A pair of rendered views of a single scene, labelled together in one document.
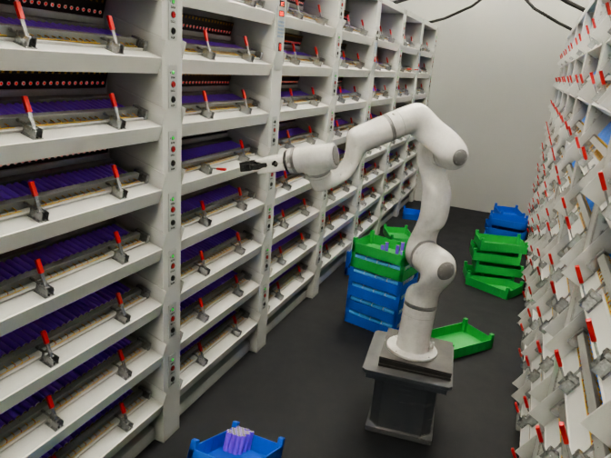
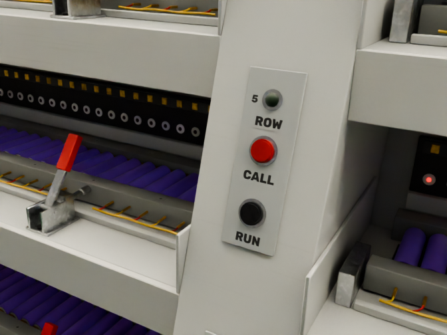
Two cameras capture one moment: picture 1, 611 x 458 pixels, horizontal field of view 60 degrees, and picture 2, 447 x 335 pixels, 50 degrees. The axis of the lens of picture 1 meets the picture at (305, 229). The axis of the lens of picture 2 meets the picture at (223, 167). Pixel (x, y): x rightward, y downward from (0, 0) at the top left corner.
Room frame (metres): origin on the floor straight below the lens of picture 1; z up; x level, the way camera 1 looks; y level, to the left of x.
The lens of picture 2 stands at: (2.25, -0.16, 1.06)
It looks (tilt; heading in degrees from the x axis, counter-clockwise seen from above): 8 degrees down; 95
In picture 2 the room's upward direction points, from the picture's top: 10 degrees clockwise
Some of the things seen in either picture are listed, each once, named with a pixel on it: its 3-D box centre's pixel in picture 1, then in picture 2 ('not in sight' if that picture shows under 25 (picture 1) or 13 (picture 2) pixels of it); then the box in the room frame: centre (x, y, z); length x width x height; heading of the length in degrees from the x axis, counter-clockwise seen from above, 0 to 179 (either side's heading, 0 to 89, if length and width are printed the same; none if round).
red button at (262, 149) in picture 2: not in sight; (263, 151); (2.25, 0.16, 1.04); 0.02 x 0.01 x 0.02; 159
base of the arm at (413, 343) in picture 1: (415, 326); not in sight; (1.81, -0.44, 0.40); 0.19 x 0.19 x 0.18
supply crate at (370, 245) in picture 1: (386, 247); not in sight; (2.61, -0.43, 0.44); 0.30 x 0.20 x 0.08; 56
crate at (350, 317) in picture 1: (377, 316); not in sight; (2.61, -0.43, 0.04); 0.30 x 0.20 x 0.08; 56
